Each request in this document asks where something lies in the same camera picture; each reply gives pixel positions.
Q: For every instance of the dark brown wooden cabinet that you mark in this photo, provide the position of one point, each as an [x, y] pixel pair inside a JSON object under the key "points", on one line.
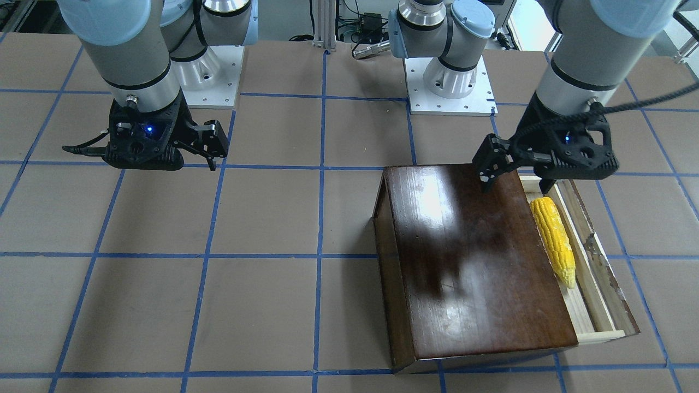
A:
{"points": [[466, 280]]}

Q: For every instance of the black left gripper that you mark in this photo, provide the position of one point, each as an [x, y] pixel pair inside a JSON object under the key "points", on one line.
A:
{"points": [[537, 124]]}

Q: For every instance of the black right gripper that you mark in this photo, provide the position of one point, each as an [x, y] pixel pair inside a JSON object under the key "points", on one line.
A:
{"points": [[183, 126]]}

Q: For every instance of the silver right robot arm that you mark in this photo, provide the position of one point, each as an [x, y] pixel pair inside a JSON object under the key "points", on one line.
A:
{"points": [[151, 55]]}

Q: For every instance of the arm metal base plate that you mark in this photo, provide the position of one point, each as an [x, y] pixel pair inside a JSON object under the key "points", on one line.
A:
{"points": [[435, 90], [212, 80]]}

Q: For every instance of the black power adapter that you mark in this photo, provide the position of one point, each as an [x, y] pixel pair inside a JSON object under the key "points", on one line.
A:
{"points": [[370, 24]]}

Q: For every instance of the yellow plastic corn cob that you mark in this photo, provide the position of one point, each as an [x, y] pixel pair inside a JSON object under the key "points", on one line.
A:
{"points": [[555, 239]]}

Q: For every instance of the wooden drawer with brown front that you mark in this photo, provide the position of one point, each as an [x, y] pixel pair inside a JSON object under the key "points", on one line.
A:
{"points": [[597, 306]]}

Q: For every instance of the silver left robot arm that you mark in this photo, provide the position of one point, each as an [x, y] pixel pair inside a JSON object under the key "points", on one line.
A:
{"points": [[595, 45]]}

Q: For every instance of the silver metal cylinder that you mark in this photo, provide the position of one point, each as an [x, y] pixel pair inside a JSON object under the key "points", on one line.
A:
{"points": [[371, 50]]}

